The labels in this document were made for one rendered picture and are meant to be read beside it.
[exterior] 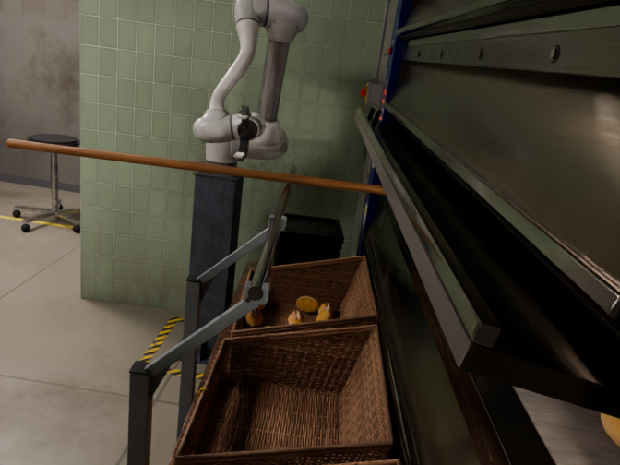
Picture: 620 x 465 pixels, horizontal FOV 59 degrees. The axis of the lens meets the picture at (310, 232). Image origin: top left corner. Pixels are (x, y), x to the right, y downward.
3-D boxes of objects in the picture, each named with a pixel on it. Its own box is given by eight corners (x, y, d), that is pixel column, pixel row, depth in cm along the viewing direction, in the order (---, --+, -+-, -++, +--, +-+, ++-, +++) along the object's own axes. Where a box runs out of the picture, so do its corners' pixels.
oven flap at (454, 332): (353, 118, 214) (402, 134, 215) (457, 370, 43) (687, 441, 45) (356, 112, 213) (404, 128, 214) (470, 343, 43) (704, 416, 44)
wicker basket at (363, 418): (366, 399, 179) (380, 322, 170) (377, 545, 125) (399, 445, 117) (218, 377, 179) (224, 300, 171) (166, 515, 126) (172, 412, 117)
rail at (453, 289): (356, 112, 213) (361, 113, 213) (470, 343, 43) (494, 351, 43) (357, 106, 212) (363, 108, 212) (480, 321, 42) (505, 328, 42)
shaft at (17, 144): (5, 148, 190) (4, 138, 189) (9, 146, 193) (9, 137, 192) (497, 209, 191) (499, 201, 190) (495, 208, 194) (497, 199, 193)
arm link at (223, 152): (203, 155, 277) (206, 111, 270) (238, 158, 283) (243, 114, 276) (207, 162, 262) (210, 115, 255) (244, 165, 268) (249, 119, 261)
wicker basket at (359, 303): (357, 314, 237) (367, 254, 229) (370, 390, 184) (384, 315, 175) (244, 300, 236) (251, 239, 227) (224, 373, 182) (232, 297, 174)
